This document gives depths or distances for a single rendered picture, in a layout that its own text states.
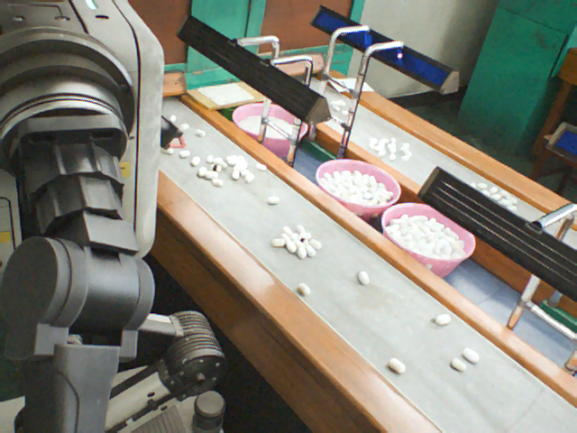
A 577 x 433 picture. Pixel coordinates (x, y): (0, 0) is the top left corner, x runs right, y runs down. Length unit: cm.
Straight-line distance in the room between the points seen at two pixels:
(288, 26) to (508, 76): 216
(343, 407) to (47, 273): 84
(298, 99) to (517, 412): 87
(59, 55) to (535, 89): 377
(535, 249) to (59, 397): 91
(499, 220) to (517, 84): 307
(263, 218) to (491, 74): 295
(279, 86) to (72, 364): 117
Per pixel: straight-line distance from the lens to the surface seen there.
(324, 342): 129
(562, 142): 176
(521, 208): 208
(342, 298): 145
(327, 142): 212
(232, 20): 226
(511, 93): 429
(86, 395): 52
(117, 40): 68
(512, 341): 149
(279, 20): 242
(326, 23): 222
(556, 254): 120
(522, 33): 424
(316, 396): 130
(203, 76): 226
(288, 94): 155
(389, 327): 142
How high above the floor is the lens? 168
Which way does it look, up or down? 34 degrees down
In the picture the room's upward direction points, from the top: 12 degrees clockwise
